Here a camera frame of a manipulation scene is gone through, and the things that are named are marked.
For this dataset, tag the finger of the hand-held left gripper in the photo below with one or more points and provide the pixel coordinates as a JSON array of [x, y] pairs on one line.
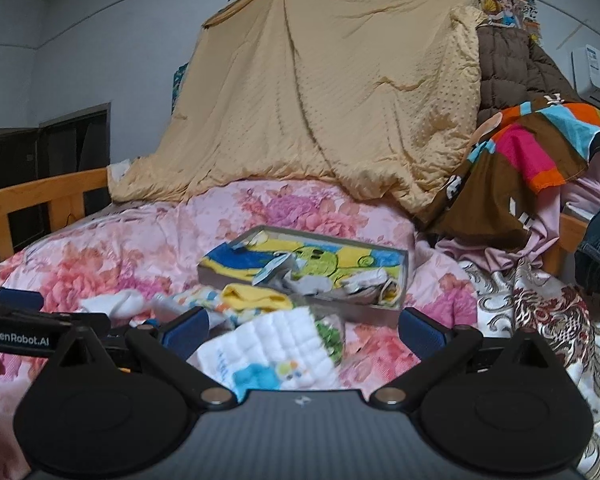
[[17, 300], [85, 321]]

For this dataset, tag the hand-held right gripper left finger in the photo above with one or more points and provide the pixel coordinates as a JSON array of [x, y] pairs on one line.
[[187, 332]]

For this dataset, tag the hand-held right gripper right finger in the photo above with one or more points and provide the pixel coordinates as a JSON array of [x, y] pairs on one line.
[[422, 330]]

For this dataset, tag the grey tray box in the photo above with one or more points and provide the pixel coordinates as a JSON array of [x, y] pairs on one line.
[[370, 312]]

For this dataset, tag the white quilted washcloth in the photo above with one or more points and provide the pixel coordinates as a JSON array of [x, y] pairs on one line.
[[270, 345]]

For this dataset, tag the patterned white cloth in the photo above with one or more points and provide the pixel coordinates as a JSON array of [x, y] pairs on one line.
[[200, 302]]

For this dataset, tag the yellow cloth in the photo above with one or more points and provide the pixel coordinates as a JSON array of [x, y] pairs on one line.
[[255, 300]]

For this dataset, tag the pink floral bed sheet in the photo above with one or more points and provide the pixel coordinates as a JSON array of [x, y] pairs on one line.
[[130, 260]]

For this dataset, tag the cartoon frog towel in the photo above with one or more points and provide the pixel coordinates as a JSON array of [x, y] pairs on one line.
[[230, 260]]

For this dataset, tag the green spotted cloth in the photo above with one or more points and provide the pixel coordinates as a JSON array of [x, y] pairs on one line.
[[330, 335]]

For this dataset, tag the cream ornate patterned blanket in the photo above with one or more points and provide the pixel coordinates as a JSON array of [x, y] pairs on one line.
[[530, 310]]

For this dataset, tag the dark cabinet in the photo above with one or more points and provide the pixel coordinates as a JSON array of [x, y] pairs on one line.
[[45, 145]]

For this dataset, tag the colourful patchwork blanket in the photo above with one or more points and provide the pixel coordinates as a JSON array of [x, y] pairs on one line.
[[505, 180]]

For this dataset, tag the light pink garment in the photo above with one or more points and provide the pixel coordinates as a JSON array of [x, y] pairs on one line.
[[580, 195]]

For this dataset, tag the yellow dotted blanket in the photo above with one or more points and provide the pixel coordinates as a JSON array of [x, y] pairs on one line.
[[330, 110]]

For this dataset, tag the brown quilted blanket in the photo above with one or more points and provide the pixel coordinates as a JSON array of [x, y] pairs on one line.
[[515, 75]]

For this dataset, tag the white air conditioner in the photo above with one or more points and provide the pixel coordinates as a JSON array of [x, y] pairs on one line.
[[597, 75]]

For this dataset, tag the teal wall poster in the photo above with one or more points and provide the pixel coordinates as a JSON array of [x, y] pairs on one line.
[[179, 85]]

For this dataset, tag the cartoon wall poster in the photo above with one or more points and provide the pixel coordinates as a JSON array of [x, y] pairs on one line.
[[505, 0]]

